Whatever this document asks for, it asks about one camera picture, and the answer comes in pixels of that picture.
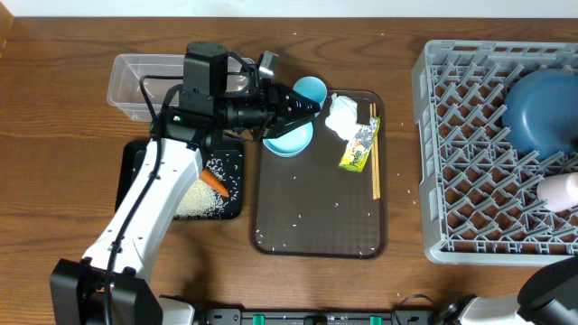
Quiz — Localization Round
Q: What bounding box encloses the light blue cup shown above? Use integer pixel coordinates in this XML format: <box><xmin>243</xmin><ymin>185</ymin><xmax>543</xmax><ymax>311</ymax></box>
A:
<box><xmin>293</xmin><ymin>76</ymin><xmax>328</xmax><ymax>108</ymax></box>

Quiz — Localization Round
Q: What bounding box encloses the light blue bowl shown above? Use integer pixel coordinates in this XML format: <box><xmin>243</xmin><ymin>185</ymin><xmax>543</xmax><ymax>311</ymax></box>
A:
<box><xmin>263</xmin><ymin>122</ymin><xmax>313</xmax><ymax>158</ymax></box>

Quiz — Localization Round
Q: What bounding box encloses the orange carrot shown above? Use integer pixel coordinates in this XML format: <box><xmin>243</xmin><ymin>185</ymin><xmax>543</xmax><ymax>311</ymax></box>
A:
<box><xmin>200</xmin><ymin>169</ymin><xmax>229</xmax><ymax>198</ymax></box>

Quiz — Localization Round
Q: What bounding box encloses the dark blue plate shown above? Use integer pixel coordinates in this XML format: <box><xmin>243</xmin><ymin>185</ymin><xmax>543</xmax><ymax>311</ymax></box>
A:
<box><xmin>502</xmin><ymin>69</ymin><xmax>577</xmax><ymax>160</ymax></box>

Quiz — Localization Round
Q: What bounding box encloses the pink cup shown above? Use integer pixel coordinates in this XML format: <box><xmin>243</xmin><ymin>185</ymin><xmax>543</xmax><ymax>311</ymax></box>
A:
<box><xmin>536</xmin><ymin>172</ymin><xmax>577</xmax><ymax>212</ymax></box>

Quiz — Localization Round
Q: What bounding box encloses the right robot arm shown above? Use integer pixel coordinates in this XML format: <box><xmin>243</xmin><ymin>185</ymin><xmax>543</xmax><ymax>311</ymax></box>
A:
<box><xmin>428</xmin><ymin>257</ymin><xmax>577</xmax><ymax>325</ymax></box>

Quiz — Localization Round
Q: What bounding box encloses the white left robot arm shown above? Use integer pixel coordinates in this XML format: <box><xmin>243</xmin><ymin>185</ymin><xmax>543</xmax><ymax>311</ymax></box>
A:
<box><xmin>50</xmin><ymin>42</ymin><xmax>321</xmax><ymax>324</ymax></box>

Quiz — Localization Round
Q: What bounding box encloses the black waste tray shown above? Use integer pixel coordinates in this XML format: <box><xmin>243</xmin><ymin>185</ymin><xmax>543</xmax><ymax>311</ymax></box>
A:
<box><xmin>115</xmin><ymin>139</ymin><xmax>245</xmax><ymax>220</ymax></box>

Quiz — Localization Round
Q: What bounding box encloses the grey dishwasher rack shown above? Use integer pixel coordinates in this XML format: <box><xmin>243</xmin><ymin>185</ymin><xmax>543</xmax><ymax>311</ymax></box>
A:
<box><xmin>411</xmin><ymin>40</ymin><xmax>577</xmax><ymax>266</ymax></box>

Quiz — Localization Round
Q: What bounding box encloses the crumpled white tissue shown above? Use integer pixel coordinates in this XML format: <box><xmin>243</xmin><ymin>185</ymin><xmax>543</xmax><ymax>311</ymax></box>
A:
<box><xmin>325</xmin><ymin>94</ymin><xmax>359</xmax><ymax>141</ymax></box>

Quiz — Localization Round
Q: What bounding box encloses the yellow green snack wrapper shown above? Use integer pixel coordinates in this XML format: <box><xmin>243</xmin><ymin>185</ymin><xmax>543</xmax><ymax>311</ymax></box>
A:
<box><xmin>339</xmin><ymin>117</ymin><xmax>380</xmax><ymax>172</ymax></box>

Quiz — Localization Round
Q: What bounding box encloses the brown serving tray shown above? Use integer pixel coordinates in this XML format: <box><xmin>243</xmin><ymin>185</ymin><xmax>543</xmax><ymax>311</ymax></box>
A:
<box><xmin>249</xmin><ymin>99</ymin><xmax>387</xmax><ymax>260</ymax></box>

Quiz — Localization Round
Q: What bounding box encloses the spilled rice pile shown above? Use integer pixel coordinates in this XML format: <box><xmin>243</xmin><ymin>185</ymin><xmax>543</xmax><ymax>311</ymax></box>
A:
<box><xmin>173</xmin><ymin>153</ymin><xmax>244</xmax><ymax>220</ymax></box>

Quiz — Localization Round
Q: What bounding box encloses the clear plastic bin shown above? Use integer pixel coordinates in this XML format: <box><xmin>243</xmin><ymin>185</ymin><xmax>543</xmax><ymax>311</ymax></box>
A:
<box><xmin>107</xmin><ymin>53</ymin><xmax>247</xmax><ymax>123</ymax></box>

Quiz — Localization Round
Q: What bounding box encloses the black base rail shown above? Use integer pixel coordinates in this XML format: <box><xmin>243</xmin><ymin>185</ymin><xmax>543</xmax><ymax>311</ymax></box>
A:
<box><xmin>157</xmin><ymin>295</ymin><xmax>434</xmax><ymax>325</ymax></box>

